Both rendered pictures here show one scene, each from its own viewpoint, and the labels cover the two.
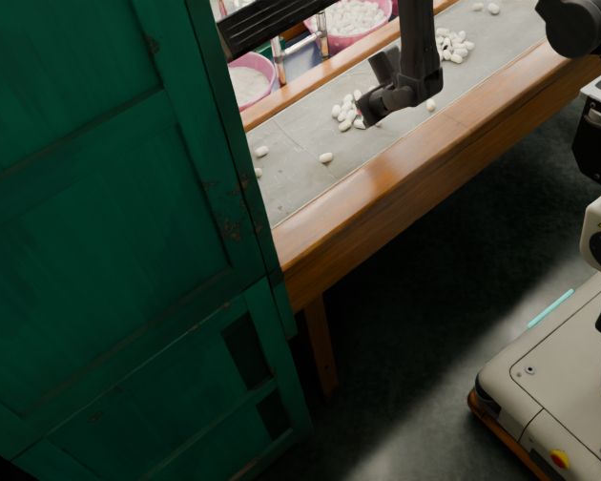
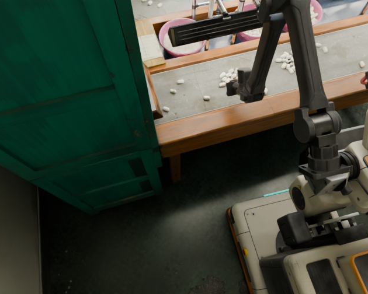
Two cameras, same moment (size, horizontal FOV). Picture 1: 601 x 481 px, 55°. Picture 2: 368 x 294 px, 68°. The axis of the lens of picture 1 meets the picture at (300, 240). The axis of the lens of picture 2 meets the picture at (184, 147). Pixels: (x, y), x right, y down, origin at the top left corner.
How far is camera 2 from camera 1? 35 cm
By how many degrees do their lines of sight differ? 17
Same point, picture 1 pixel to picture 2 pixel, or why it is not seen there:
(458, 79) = (285, 82)
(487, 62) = not seen: hidden behind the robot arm
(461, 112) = (275, 102)
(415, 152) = (244, 114)
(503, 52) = not seen: hidden behind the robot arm
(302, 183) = (190, 105)
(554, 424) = (250, 239)
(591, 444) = (259, 252)
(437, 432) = (209, 215)
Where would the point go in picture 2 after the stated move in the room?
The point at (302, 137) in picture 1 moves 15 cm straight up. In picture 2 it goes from (201, 81) to (204, 62)
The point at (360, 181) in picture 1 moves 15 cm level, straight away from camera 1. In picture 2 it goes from (213, 117) to (224, 93)
